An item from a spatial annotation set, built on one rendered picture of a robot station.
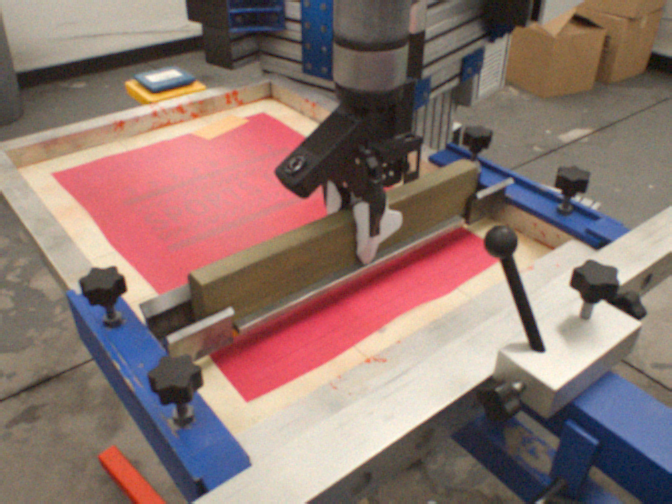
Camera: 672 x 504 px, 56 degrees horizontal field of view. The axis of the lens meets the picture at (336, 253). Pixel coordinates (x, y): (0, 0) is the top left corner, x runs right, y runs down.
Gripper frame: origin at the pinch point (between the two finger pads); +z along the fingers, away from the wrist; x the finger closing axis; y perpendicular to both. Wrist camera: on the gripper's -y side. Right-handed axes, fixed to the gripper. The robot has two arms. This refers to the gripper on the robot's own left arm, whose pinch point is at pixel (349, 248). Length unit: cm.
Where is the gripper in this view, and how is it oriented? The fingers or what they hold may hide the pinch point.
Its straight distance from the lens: 75.4
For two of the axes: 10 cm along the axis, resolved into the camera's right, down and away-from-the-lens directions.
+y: 7.9, -3.5, 5.1
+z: -0.1, 8.2, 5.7
